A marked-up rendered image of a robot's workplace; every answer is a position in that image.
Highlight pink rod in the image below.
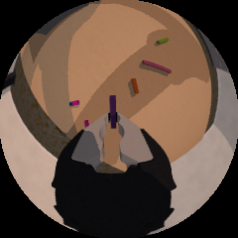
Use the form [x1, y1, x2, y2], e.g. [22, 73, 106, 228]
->
[142, 60, 172, 73]

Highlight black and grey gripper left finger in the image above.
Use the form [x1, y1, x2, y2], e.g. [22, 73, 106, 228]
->
[52, 112, 110, 188]

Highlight purple rod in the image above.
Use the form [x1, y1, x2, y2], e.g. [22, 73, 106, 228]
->
[109, 95, 116, 129]

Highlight orange rod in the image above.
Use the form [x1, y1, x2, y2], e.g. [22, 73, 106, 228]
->
[131, 78, 139, 94]

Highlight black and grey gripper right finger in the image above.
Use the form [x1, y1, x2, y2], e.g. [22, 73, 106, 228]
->
[116, 112, 177, 190]

